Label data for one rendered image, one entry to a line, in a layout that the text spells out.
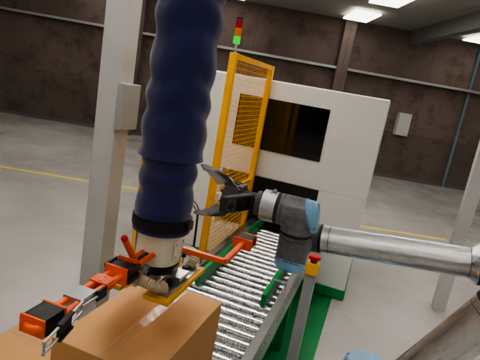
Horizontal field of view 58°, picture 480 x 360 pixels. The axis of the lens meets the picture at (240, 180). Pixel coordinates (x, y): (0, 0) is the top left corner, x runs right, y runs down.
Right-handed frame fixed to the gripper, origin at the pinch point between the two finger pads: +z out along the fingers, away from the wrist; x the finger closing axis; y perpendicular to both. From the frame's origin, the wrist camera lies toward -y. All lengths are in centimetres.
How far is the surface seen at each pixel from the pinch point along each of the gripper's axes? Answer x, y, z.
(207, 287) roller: -103, 136, 35
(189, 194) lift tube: -10.0, 25.9, 12.2
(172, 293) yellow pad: -44.3, 15.8, 8.9
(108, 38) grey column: 45, 129, 124
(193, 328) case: -63, 28, 3
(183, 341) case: -63, 18, 3
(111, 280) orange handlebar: -32.2, -9.0, 19.2
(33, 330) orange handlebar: -33, -39, 20
